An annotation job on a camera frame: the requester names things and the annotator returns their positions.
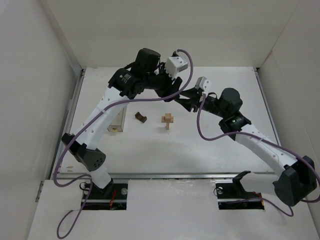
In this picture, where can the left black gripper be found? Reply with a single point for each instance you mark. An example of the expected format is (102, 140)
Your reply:
(172, 88)

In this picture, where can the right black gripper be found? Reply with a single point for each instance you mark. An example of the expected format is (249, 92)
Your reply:
(196, 99)

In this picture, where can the light wood rounded block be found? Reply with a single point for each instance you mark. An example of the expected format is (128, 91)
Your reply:
(167, 116)

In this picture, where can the light wood notched block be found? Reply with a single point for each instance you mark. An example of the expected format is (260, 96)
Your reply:
(165, 119)

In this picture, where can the tall light wood block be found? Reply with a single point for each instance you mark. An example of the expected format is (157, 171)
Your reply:
(167, 126)

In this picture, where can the dark brown notched block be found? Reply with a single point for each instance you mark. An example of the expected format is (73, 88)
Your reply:
(140, 117)

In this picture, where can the clear plastic box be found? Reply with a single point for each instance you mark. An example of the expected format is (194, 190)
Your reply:
(117, 125)

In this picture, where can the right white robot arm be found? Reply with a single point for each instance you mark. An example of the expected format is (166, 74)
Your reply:
(297, 177)

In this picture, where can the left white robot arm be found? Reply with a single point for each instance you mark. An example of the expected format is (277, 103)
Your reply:
(147, 72)

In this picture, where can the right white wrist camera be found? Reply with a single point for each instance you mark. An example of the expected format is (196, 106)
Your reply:
(203, 84)

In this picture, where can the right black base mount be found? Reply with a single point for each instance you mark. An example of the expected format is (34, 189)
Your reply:
(231, 194)

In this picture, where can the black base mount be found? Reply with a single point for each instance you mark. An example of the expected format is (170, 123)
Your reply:
(231, 194)
(115, 200)

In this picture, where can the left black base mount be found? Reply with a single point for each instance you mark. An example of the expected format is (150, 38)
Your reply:
(115, 200)

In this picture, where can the metal rail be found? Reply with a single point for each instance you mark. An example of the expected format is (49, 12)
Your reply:
(146, 176)

